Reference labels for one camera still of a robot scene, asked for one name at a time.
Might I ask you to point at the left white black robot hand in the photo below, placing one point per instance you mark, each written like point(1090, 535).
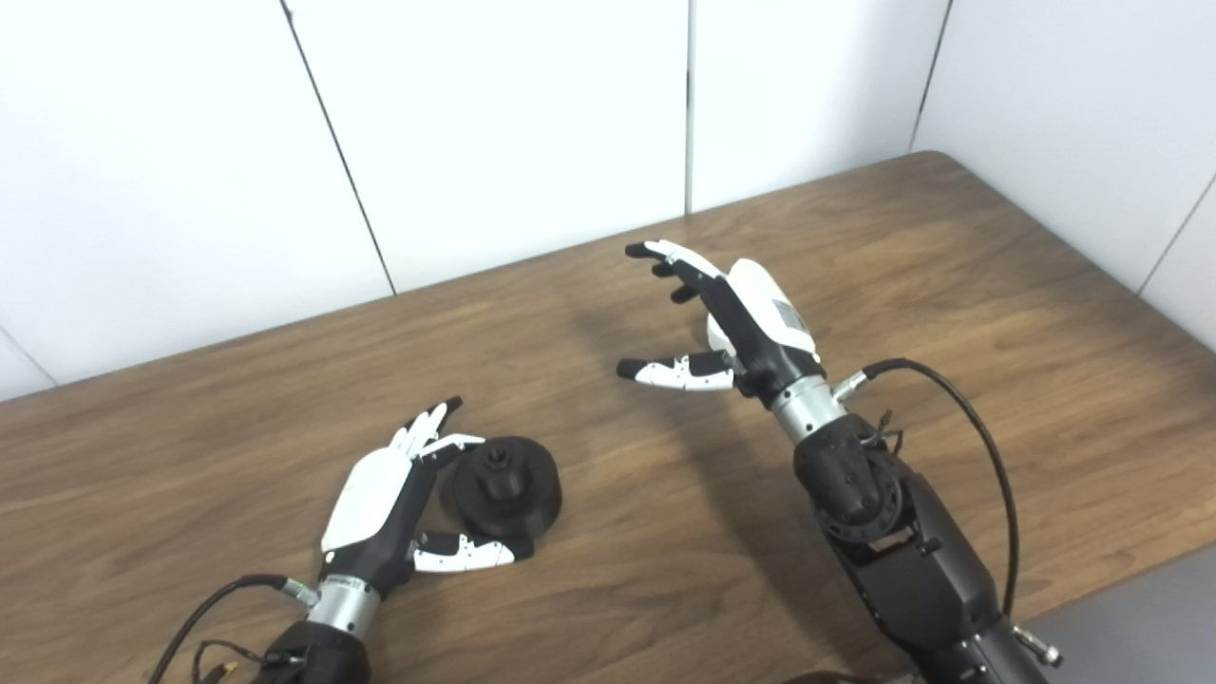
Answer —
point(375, 499)

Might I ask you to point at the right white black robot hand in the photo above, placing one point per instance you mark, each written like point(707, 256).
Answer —
point(765, 328)

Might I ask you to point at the round black plastic part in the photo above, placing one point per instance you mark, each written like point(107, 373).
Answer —
point(522, 494)

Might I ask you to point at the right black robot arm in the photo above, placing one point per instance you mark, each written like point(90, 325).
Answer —
point(912, 570)

